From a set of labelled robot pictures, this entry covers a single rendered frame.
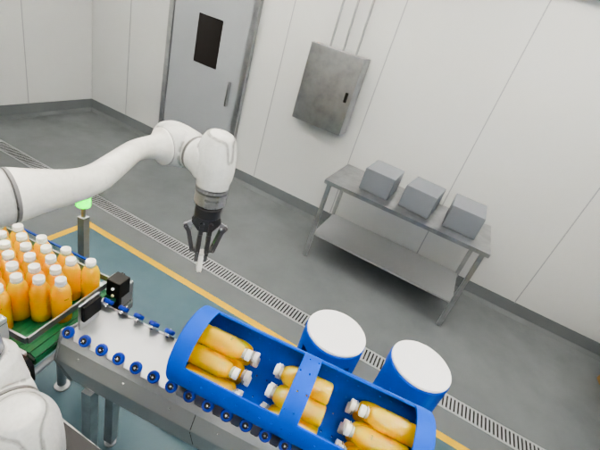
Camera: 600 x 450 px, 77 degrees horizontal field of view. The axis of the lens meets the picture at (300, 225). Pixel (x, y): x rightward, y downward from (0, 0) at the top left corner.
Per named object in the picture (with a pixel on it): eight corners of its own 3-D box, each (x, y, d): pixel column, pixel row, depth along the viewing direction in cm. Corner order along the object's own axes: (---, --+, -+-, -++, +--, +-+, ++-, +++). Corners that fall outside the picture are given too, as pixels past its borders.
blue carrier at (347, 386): (397, 521, 119) (438, 469, 107) (159, 395, 132) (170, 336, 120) (402, 444, 144) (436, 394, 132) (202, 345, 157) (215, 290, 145)
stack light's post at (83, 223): (84, 370, 232) (83, 220, 179) (79, 367, 233) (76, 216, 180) (89, 365, 236) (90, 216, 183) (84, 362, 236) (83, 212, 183)
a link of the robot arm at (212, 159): (239, 190, 107) (209, 170, 113) (250, 137, 100) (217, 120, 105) (209, 197, 99) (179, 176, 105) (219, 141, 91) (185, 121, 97)
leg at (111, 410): (111, 449, 200) (114, 373, 169) (101, 444, 201) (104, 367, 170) (118, 439, 205) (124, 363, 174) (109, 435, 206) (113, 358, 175)
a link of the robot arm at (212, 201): (229, 195, 103) (226, 213, 106) (227, 180, 110) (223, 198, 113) (195, 191, 100) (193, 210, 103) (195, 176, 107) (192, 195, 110)
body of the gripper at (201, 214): (194, 208, 103) (190, 237, 108) (225, 212, 106) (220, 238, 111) (194, 195, 109) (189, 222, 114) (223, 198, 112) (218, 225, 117)
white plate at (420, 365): (461, 371, 172) (460, 373, 173) (410, 331, 186) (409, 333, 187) (435, 404, 152) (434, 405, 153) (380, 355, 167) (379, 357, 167)
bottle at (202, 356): (188, 338, 131) (237, 362, 128) (194, 340, 137) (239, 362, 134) (178, 358, 128) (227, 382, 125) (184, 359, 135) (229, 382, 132)
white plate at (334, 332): (305, 304, 181) (304, 306, 182) (310, 351, 158) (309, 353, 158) (360, 314, 186) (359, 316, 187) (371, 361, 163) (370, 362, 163)
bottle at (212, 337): (203, 332, 140) (247, 354, 137) (192, 344, 133) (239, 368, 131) (206, 318, 137) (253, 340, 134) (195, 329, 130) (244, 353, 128)
